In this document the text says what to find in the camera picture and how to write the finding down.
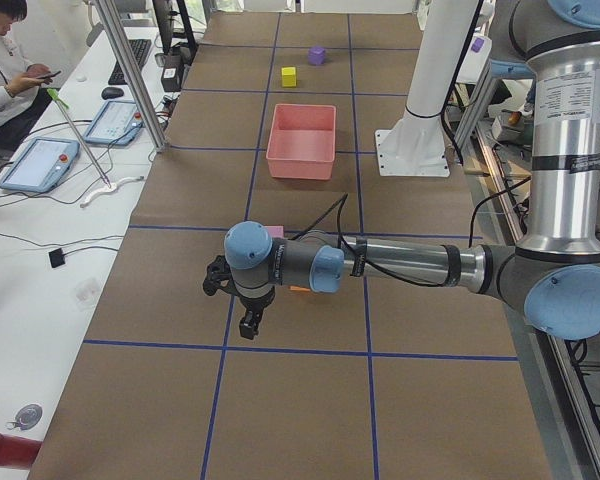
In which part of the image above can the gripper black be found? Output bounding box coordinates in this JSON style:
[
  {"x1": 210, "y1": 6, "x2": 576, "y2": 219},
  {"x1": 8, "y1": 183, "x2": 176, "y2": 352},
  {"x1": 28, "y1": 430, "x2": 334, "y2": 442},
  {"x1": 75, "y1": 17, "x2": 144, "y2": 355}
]
[{"x1": 237, "y1": 288, "x2": 275, "y2": 340}]

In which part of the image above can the pink foam block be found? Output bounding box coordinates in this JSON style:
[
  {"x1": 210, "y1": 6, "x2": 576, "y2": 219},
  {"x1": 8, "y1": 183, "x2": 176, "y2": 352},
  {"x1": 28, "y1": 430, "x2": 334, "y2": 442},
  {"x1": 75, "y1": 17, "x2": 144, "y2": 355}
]
[{"x1": 265, "y1": 225, "x2": 285, "y2": 239}]

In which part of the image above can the yellow foam block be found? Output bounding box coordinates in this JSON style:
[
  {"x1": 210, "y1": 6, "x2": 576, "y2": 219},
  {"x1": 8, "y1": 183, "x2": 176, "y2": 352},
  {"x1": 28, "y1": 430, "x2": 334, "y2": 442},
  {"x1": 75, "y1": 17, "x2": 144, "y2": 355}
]
[{"x1": 280, "y1": 66, "x2": 298, "y2": 88}]

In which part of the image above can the purple foam block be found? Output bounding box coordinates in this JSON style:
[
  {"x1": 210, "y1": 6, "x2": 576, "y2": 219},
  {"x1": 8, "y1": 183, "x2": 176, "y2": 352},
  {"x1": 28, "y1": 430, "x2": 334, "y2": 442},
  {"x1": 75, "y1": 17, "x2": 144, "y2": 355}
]
[{"x1": 307, "y1": 45, "x2": 326, "y2": 66}]

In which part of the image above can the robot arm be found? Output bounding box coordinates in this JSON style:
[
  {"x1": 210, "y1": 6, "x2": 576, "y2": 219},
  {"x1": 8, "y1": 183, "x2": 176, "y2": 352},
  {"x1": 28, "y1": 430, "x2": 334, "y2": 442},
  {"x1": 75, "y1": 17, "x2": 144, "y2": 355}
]
[{"x1": 203, "y1": 1, "x2": 600, "y2": 340}]

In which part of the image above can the pink plastic bin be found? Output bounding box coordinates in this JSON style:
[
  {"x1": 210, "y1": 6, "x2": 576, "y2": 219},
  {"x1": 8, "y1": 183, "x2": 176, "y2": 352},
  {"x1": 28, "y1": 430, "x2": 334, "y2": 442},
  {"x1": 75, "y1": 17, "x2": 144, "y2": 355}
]
[{"x1": 266, "y1": 103, "x2": 336, "y2": 181}]

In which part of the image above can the clear plastic bag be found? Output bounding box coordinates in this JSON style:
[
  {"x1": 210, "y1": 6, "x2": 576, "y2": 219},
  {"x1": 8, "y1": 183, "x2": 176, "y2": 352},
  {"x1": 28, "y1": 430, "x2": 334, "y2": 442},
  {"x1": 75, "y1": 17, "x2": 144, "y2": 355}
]
[{"x1": 73, "y1": 278, "x2": 102, "y2": 310}]

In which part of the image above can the small black square puck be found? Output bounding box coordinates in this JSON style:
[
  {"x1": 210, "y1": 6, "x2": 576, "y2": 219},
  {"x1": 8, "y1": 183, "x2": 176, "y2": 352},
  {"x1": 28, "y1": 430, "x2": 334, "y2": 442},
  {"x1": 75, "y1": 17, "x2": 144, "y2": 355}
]
[{"x1": 48, "y1": 248, "x2": 66, "y2": 269}]

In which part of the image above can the round metal disc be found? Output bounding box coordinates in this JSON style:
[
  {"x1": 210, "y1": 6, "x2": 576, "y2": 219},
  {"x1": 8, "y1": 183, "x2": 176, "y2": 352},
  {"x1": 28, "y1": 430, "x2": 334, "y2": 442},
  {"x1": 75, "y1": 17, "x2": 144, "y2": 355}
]
[{"x1": 14, "y1": 404, "x2": 43, "y2": 431}]

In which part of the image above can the far blue teach pendant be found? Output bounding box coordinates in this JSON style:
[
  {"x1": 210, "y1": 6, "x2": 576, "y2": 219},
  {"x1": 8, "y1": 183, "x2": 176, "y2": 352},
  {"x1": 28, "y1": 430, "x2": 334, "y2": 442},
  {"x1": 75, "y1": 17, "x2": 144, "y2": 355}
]
[{"x1": 83, "y1": 99, "x2": 143, "y2": 146}]

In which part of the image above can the blue teach pendant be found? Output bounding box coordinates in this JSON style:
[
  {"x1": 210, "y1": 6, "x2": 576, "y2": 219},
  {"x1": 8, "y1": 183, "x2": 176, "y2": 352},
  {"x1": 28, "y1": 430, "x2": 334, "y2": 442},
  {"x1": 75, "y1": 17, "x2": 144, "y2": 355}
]
[
  {"x1": 83, "y1": 99, "x2": 143, "y2": 146},
  {"x1": 0, "y1": 137, "x2": 80, "y2": 193}
]

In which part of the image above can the near blue teach pendant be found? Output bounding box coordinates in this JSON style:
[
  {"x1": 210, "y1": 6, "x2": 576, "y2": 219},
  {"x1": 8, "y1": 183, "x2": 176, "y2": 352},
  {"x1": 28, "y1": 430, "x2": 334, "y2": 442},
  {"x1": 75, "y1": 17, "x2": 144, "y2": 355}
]
[{"x1": 0, "y1": 137, "x2": 80, "y2": 193}]

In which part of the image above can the black box with label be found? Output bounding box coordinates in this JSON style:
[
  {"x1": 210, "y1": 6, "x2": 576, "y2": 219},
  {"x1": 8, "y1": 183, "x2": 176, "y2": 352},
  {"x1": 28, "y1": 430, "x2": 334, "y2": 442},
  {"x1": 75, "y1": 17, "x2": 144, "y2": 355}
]
[{"x1": 161, "y1": 48, "x2": 184, "y2": 93}]

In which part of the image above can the black computer mouse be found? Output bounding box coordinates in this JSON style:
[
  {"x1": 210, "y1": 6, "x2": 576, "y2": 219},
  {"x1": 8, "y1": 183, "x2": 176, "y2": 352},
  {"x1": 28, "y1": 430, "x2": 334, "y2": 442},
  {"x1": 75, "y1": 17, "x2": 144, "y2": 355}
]
[{"x1": 101, "y1": 86, "x2": 125, "y2": 100}]

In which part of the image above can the red cylinder bottle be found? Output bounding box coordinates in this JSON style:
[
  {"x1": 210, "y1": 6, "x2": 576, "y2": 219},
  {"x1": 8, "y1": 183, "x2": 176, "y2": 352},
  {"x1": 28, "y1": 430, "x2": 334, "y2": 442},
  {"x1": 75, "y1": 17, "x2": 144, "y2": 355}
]
[{"x1": 0, "y1": 433, "x2": 42, "y2": 470}]

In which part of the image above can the black keyboard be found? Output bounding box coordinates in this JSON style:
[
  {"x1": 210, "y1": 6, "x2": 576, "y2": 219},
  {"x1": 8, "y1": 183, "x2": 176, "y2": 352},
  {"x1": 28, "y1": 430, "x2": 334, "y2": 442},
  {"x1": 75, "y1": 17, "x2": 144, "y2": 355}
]
[{"x1": 107, "y1": 38, "x2": 153, "y2": 86}]

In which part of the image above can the metal grabber stick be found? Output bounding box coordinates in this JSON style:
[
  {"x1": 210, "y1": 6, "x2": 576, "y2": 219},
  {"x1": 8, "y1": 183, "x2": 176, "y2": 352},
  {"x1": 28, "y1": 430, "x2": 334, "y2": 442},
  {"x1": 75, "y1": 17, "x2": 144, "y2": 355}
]
[{"x1": 47, "y1": 88, "x2": 146, "y2": 209}]

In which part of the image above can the black smartphone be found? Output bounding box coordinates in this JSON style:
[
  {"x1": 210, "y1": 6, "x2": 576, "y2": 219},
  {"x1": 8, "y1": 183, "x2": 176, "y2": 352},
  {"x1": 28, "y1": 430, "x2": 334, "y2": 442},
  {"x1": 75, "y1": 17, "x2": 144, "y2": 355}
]
[{"x1": 34, "y1": 70, "x2": 61, "y2": 80}]

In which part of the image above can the seated person white shirt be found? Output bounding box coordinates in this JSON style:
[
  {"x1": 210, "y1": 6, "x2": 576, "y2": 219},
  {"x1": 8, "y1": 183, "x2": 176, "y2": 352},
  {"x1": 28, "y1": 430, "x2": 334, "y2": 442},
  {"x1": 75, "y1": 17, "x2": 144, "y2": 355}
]
[{"x1": 0, "y1": 0, "x2": 52, "y2": 151}]

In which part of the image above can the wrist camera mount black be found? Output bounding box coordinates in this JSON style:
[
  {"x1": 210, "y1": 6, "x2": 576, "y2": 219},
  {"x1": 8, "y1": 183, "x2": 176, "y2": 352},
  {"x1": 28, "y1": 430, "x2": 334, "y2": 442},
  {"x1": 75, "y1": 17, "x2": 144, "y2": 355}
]
[{"x1": 202, "y1": 255, "x2": 234, "y2": 296}]

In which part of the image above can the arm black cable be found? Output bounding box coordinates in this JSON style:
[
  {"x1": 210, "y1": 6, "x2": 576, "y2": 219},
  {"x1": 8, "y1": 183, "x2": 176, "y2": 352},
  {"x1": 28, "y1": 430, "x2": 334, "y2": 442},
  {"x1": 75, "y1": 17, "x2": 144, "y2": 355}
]
[{"x1": 284, "y1": 172, "x2": 534, "y2": 289}]

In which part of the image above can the white camera pillar stand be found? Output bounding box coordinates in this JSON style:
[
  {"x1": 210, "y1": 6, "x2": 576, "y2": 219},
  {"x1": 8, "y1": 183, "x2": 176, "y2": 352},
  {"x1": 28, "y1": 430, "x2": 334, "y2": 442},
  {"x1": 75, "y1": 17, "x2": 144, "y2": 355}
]
[{"x1": 375, "y1": 0, "x2": 482, "y2": 178}]

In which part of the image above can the aluminium frame post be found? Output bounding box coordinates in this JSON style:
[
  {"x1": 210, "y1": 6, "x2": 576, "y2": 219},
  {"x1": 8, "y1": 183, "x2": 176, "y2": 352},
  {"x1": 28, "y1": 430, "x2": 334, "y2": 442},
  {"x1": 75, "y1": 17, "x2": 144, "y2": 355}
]
[{"x1": 93, "y1": 0, "x2": 167, "y2": 153}]

